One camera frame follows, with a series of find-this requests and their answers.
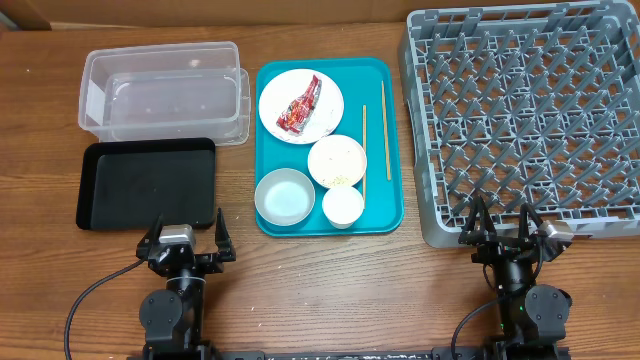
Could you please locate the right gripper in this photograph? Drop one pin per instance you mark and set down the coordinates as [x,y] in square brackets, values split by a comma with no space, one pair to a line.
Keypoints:
[498,245]

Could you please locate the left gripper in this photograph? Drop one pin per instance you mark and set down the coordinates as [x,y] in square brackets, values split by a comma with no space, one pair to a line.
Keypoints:
[211,263]

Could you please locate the white cup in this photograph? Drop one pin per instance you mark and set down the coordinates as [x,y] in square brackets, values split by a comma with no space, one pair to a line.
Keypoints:
[342,206]

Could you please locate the red snack wrapper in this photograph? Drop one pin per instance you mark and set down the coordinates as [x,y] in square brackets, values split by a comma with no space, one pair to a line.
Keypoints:
[298,113]

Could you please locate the white round plate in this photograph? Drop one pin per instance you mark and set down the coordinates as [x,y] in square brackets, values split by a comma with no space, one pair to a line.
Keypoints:
[284,88]

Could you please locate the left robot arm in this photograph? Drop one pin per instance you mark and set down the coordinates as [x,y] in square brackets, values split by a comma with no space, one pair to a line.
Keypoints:
[172,317]

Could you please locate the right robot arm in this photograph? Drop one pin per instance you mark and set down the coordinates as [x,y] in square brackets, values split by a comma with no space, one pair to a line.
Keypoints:
[532,315]

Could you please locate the grey dishwasher rack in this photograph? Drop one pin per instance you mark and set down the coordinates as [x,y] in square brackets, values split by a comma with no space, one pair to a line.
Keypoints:
[525,104]

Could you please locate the black plastic tray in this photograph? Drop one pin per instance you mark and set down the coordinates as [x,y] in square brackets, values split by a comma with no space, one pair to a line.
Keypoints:
[128,185]

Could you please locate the grey-white empty bowl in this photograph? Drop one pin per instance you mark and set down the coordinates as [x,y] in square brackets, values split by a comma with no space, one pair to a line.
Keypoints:
[284,197]

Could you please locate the clear plastic bin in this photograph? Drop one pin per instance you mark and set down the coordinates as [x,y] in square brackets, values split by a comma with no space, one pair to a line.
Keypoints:
[166,91]

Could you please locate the teal serving tray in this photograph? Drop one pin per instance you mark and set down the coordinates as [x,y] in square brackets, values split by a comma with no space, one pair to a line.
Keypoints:
[359,80]

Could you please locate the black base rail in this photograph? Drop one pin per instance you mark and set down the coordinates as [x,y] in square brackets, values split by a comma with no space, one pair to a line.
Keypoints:
[437,353]

